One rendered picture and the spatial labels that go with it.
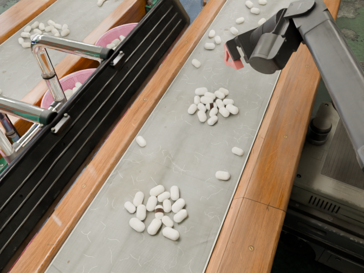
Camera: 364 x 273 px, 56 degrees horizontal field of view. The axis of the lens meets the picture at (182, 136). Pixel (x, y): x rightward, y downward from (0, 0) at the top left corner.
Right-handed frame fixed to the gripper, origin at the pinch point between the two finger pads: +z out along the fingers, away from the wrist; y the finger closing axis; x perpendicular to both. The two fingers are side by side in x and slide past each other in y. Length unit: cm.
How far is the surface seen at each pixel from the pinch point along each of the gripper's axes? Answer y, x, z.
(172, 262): -39, -34, -6
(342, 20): 169, 8, 125
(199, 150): -18.7, -17.1, 8.0
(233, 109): -3.6, -11.4, 10.1
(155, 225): -38.3, -26.0, -2.0
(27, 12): -38, 57, 66
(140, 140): -30.2, -7.9, 13.1
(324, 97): 96, -32, 92
